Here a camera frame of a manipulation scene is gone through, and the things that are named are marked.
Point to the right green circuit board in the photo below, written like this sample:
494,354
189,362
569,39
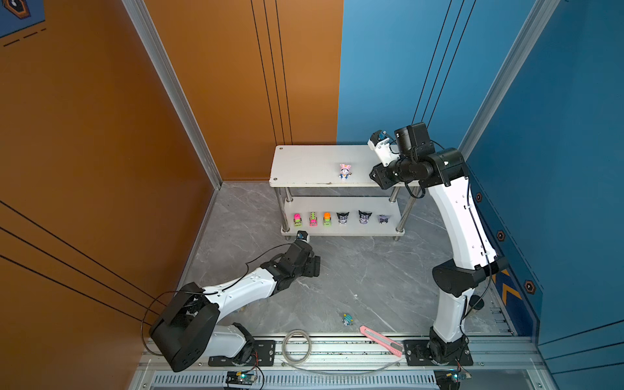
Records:
451,380

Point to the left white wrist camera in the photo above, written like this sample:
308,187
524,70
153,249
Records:
303,236

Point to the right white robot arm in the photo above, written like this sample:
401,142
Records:
474,259

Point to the pink small figurine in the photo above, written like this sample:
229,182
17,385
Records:
345,171

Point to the black purple figurine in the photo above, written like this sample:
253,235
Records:
364,217
342,217

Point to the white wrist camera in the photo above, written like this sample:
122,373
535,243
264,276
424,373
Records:
381,144
303,236

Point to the black round cap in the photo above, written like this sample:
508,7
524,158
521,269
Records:
476,302

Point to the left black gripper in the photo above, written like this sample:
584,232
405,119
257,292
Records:
314,266

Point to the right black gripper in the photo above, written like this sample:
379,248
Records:
382,179

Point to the orange green toy car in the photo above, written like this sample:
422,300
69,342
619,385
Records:
327,219

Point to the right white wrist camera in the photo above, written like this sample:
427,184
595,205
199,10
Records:
381,144

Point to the pink toy car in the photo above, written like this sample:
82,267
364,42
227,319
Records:
313,219

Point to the teal small figurine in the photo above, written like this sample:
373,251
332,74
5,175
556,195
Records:
347,319

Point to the pink utility knife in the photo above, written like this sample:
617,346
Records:
390,345

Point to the green circuit board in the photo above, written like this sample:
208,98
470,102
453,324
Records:
241,379
451,380

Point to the pink green toy truck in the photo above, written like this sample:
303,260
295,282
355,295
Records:
297,220

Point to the left green circuit board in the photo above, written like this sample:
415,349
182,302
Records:
241,379

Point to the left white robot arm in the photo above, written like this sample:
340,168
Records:
188,329

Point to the clear coiled tube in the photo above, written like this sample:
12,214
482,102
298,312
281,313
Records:
334,355

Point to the white two-tier shelf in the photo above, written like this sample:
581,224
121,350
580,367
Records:
298,167

